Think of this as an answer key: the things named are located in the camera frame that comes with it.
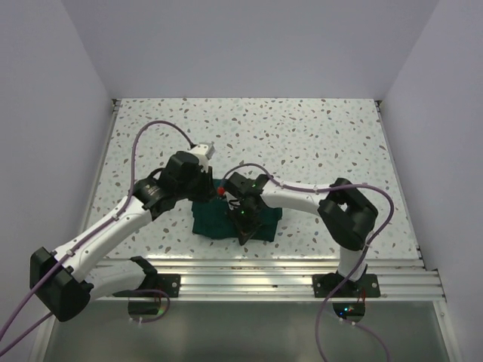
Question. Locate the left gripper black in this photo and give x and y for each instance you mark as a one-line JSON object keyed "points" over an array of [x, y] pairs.
{"points": [[207, 192]]}

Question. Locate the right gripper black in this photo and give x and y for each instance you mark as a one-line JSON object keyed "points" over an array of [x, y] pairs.
{"points": [[246, 230]]}

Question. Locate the green surgical drape cloth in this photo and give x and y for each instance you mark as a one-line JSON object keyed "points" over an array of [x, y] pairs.
{"points": [[211, 220]]}

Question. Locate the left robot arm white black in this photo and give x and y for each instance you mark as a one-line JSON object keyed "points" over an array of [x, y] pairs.
{"points": [[66, 279]]}

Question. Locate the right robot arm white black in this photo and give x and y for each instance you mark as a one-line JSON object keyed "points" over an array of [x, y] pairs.
{"points": [[347, 214]]}

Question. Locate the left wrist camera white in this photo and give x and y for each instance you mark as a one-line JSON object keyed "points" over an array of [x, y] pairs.
{"points": [[204, 153]]}

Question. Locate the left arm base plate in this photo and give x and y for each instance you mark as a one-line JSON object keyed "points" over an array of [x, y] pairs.
{"points": [[167, 283]]}

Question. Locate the aluminium rail frame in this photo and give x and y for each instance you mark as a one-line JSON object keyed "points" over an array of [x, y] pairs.
{"points": [[290, 280]]}

